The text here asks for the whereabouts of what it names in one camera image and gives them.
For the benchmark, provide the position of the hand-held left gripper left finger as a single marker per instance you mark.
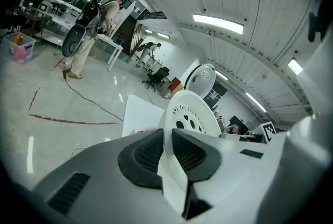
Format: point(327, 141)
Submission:
point(104, 171)

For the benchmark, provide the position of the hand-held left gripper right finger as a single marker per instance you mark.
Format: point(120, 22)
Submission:
point(234, 173)

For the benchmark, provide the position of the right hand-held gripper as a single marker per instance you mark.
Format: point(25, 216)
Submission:
point(269, 131)

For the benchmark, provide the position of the white perforated steam tray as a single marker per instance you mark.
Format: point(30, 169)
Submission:
point(192, 111)

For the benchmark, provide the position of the black rice cooker body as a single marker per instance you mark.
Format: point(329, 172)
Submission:
point(203, 79)

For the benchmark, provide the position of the ceiling tube light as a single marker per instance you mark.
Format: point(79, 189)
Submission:
point(295, 66)
point(218, 23)
point(256, 102)
point(221, 75)

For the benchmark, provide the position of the long red floor tape strip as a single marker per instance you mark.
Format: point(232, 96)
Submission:
point(72, 121)

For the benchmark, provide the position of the person's white shirt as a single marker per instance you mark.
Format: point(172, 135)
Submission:
point(317, 82)

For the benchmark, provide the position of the short red floor tape strip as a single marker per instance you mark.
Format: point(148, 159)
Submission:
point(33, 99)

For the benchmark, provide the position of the small grey drawer cabinet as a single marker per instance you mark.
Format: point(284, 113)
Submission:
point(165, 90)

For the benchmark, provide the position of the brown cardboard box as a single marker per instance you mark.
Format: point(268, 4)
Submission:
point(175, 85)

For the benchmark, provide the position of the black office chair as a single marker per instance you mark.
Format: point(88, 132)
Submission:
point(157, 75)

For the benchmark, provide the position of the white side table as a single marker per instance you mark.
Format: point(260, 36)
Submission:
point(110, 44)

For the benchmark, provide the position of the dark wooden staircase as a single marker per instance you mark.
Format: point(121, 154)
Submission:
point(130, 32)

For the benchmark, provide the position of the clear plastic storage box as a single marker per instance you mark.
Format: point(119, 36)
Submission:
point(20, 48)

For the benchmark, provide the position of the brown wooden table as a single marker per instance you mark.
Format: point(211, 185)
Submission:
point(33, 17)

